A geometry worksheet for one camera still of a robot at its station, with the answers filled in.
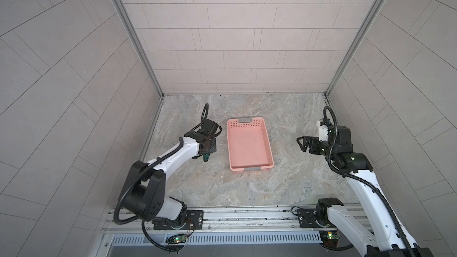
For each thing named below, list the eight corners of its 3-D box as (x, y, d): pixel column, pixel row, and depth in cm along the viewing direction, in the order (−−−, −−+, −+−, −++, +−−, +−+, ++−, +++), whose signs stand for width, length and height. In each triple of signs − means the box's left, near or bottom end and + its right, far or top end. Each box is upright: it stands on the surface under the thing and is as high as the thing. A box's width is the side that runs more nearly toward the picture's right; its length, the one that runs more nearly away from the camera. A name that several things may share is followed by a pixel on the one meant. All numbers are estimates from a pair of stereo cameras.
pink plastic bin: (226, 174, 85) (225, 169, 80) (228, 124, 104) (228, 117, 99) (271, 174, 85) (274, 169, 80) (265, 124, 104) (267, 117, 99)
